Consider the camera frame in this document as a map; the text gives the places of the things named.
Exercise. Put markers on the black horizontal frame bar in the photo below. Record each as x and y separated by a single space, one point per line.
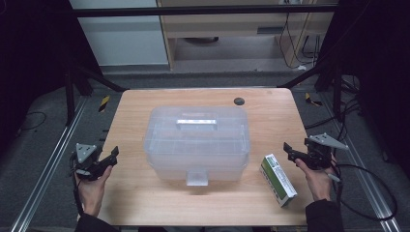
193 10

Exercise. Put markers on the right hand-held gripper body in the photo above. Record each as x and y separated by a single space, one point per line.
319 154

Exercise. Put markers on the dark object under desk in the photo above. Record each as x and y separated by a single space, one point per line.
201 40

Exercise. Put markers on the dark curtain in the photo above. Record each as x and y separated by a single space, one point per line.
29 64
380 64

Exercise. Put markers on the green and white carton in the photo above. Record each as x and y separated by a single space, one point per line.
278 180

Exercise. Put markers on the black metal stand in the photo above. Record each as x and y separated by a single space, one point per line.
69 96
336 90

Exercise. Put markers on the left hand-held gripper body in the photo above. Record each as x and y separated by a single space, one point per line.
86 154

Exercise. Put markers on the black round table grommet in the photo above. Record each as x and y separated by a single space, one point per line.
239 101

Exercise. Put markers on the clear plastic storage box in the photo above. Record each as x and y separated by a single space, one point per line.
196 148

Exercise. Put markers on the white cabinet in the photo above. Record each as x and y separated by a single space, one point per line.
124 35

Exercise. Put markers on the yellow and black tape strip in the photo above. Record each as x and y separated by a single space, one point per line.
104 103
312 100

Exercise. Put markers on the person's right hand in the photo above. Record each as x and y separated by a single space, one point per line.
320 183

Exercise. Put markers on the person's left hand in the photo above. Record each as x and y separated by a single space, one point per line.
92 193

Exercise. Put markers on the light wooden desk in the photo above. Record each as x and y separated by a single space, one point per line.
225 27

